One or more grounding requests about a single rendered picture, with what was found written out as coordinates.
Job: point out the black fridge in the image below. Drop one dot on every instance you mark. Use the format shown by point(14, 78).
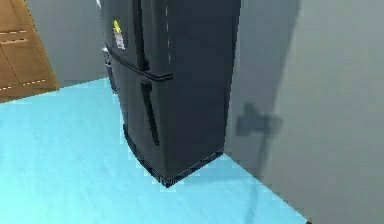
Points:
point(190, 83)

